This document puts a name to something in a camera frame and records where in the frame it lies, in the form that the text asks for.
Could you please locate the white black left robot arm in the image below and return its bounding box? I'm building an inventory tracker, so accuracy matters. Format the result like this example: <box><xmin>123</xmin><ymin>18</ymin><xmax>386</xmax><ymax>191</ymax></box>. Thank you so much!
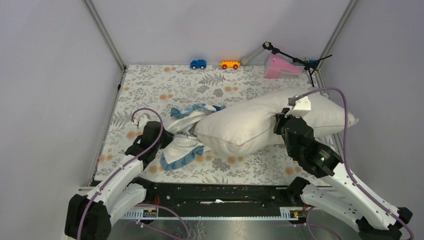
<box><xmin>64</xmin><ymin>121</ymin><xmax>173</xmax><ymax>240</ymax></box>

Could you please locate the pink plastic dustpan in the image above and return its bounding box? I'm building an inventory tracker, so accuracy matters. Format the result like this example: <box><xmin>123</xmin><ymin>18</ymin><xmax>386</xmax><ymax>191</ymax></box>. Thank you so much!
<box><xmin>264</xmin><ymin>54</ymin><xmax>303</xmax><ymax>79</ymax></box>

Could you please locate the white pillow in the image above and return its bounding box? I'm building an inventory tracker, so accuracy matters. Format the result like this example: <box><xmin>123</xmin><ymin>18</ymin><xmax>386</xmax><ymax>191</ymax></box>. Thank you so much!
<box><xmin>194</xmin><ymin>88</ymin><xmax>345</xmax><ymax>157</ymax></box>

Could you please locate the floral patterned table cloth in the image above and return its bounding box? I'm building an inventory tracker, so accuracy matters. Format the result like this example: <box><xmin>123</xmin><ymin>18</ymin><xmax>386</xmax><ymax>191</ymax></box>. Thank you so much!
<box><xmin>93</xmin><ymin>65</ymin><xmax>322</xmax><ymax>186</ymax></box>

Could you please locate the orange yellow toy wagon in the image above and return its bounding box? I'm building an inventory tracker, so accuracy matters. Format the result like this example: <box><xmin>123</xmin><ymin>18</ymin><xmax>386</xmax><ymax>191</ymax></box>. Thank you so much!
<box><xmin>219</xmin><ymin>60</ymin><xmax>241</xmax><ymax>70</ymax></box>

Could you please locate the grey cylinder tube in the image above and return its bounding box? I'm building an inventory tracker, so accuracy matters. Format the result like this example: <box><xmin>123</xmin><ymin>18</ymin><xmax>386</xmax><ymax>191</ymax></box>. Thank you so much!
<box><xmin>240</xmin><ymin>44</ymin><xmax>266</xmax><ymax>66</ymax></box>

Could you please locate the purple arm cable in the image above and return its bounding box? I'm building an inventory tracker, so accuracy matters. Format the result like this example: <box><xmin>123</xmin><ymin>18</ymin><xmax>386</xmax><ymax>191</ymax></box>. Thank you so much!
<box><xmin>76</xmin><ymin>107</ymin><xmax>190</xmax><ymax>240</ymax></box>
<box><xmin>288</xmin><ymin>87</ymin><xmax>415</xmax><ymax>240</ymax></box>

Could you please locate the grey slotted cable duct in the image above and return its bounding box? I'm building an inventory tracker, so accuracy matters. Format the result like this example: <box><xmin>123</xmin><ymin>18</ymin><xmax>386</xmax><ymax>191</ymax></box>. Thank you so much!
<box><xmin>120</xmin><ymin>205</ymin><xmax>301</xmax><ymax>221</ymax></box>

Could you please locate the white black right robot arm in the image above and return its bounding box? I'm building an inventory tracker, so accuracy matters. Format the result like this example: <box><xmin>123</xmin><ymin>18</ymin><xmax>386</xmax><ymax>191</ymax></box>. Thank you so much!
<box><xmin>273</xmin><ymin>108</ymin><xmax>413</xmax><ymax>240</ymax></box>

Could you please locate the black tripod stand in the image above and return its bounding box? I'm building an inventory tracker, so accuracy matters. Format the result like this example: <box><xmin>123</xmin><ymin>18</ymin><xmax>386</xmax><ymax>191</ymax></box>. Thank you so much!
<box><xmin>262</xmin><ymin>41</ymin><xmax>333</xmax><ymax>87</ymax></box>

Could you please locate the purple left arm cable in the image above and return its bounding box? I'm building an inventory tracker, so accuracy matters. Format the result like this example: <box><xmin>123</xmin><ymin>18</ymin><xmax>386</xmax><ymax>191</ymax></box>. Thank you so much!
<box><xmin>76</xmin><ymin>107</ymin><xmax>190</xmax><ymax>240</ymax></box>

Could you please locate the blue white plush pillowcase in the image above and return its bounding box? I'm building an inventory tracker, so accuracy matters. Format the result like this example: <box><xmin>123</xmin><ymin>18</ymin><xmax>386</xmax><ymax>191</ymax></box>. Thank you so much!
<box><xmin>160</xmin><ymin>103</ymin><xmax>226</xmax><ymax>171</ymax></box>

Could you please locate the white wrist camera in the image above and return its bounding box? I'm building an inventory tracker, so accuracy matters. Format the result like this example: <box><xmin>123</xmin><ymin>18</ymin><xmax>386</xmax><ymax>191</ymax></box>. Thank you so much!
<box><xmin>285</xmin><ymin>96</ymin><xmax>312</xmax><ymax>118</ymax></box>
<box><xmin>132</xmin><ymin>113</ymin><xmax>152</xmax><ymax>130</ymax></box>

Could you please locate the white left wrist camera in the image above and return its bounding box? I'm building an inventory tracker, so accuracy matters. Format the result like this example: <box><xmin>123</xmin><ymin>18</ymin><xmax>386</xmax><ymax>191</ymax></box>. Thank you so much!
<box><xmin>132</xmin><ymin>113</ymin><xmax>152</xmax><ymax>130</ymax></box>

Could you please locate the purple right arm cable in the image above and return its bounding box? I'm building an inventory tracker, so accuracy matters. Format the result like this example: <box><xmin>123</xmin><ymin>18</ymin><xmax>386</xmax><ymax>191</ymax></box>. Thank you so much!
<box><xmin>288</xmin><ymin>87</ymin><xmax>415</xmax><ymax>240</ymax></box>

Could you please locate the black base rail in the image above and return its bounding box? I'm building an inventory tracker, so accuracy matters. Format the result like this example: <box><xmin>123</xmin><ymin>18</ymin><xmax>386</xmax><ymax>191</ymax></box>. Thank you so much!
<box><xmin>132</xmin><ymin>177</ymin><xmax>305</xmax><ymax>212</ymax></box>

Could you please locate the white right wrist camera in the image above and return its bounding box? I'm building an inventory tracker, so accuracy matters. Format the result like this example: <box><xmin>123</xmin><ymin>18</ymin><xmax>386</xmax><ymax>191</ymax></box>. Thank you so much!
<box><xmin>285</xmin><ymin>96</ymin><xmax>312</xmax><ymax>118</ymax></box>

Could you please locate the blue toy car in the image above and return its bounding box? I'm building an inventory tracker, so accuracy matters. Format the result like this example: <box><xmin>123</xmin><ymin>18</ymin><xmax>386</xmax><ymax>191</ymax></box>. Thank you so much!
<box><xmin>190</xmin><ymin>59</ymin><xmax>207</xmax><ymax>70</ymax></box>

